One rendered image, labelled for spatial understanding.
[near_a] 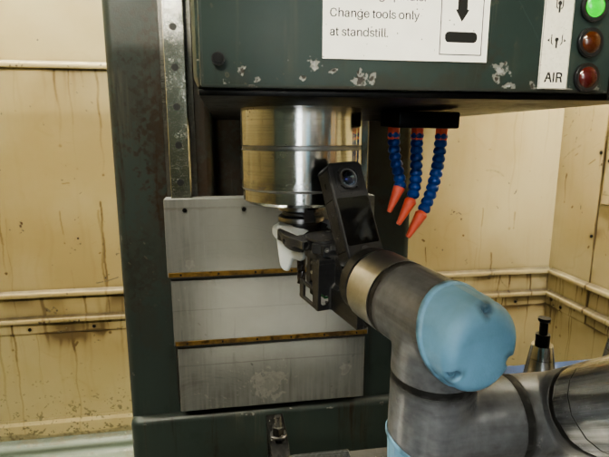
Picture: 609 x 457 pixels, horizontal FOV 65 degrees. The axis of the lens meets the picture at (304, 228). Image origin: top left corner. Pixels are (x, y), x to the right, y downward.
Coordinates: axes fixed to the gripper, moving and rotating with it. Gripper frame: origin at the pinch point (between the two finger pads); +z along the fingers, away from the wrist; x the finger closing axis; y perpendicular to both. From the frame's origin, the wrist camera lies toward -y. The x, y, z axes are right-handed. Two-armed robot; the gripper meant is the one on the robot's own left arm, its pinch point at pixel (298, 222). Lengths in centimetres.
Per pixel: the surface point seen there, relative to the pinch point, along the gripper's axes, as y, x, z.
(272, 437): 42.4, 0.4, 10.9
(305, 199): -4.8, -2.6, -8.1
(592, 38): -22.2, 18.1, -26.9
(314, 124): -13.6, -1.7, -8.2
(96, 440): 86, -30, 84
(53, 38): -33, -32, 95
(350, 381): 51, 30, 33
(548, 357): 13.9, 23.7, -23.4
